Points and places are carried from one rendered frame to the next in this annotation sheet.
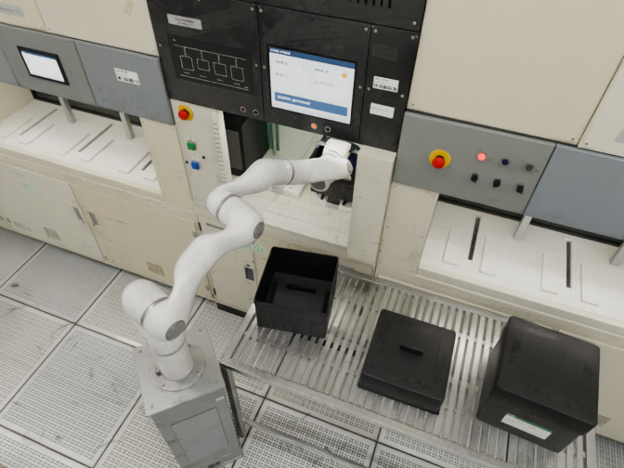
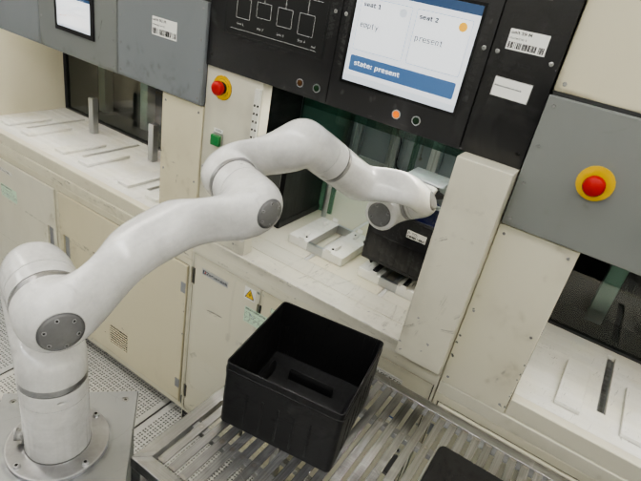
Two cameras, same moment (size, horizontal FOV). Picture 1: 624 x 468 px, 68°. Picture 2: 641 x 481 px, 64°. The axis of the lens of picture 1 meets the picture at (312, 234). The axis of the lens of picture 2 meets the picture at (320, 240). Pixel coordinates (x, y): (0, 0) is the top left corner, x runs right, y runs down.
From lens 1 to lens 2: 0.68 m
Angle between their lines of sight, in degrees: 20
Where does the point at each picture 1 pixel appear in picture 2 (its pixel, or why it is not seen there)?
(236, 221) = (237, 186)
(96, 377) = not seen: outside the picture
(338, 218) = (392, 303)
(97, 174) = (90, 178)
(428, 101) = (593, 78)
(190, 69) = (246, 17)
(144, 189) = (138, 207)
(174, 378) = (39, 457)
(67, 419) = not seen: outside the picture
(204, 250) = (169, 217)
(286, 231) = (311, 299)
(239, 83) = (304, 39)
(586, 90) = not seen: outside the picture
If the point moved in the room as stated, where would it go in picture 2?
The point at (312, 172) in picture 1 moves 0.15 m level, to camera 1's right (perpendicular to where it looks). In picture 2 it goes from (377, 182) to (443, 198)
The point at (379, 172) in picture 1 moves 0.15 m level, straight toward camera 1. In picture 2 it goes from (485, 194) to (475, 218)
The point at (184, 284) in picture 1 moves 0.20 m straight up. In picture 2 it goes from (112, 258) to (110, 143)
